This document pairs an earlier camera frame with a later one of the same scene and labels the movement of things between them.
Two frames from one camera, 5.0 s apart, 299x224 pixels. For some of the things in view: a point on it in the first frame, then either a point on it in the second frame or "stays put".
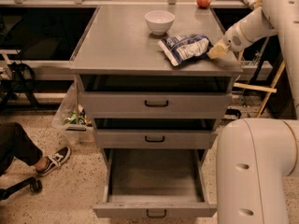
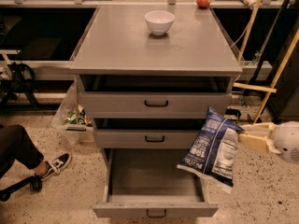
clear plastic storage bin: [74, 119] stays put
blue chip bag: [185, 48] -> [211, 154]
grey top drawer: [156, 96] stays put
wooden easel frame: [271, 91] stays put
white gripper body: [234, 38] -> [288, 141]
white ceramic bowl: [159, 21] stays put
